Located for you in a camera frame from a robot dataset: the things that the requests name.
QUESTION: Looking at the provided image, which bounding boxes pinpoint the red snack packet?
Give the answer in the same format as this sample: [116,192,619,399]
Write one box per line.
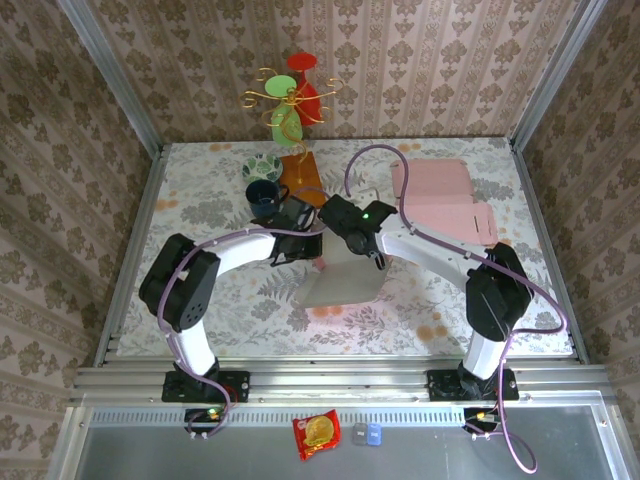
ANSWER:
[292,408,342,462]

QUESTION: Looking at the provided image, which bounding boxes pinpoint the red plastic goblet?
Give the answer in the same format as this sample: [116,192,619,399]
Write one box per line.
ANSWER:
[286,52,321,126]

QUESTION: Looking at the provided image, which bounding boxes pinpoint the leaf pattern bowl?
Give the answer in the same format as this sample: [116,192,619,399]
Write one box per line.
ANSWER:
[242,153,282,184]

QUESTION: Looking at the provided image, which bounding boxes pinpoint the small left circuit board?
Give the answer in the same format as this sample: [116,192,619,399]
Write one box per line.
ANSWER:
[184,407,226,434]

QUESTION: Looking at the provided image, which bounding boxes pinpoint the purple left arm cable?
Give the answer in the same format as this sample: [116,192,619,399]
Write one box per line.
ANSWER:
[154,187,331,441]

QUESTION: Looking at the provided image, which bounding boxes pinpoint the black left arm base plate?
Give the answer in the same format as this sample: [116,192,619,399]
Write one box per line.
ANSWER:
[160,369,251,404]

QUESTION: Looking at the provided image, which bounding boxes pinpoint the floral table mat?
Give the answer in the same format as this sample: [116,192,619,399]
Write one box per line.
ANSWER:
[117,138,574,357]

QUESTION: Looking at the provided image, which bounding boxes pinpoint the grey metal shelf plate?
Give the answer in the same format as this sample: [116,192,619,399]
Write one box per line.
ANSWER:
[74,405,624,480]

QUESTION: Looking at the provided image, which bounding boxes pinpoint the small right circuit board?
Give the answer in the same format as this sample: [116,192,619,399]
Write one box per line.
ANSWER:
[462,407,501,434]

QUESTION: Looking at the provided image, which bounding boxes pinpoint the pink paper box white inside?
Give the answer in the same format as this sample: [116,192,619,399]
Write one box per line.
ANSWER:
[292,229,394,309]
[389,158,499,246]

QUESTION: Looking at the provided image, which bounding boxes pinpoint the gold wire stand wooden base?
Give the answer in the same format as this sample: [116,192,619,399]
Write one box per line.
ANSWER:
[238,67,346,209]

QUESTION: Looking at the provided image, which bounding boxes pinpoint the dark blue mug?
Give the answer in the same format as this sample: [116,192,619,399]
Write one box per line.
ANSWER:
[244,179,291,221]

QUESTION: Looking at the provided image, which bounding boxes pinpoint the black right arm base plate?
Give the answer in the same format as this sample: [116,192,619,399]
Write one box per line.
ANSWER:
[427,368,520,403]

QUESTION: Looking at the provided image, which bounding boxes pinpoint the small circuit board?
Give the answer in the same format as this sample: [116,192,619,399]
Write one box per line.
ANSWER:
[462,407,501,434]
[184,407,226,434]

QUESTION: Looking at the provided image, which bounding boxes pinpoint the aluminium extrusion frame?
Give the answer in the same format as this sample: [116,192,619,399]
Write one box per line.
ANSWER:
[47,0,632,480]

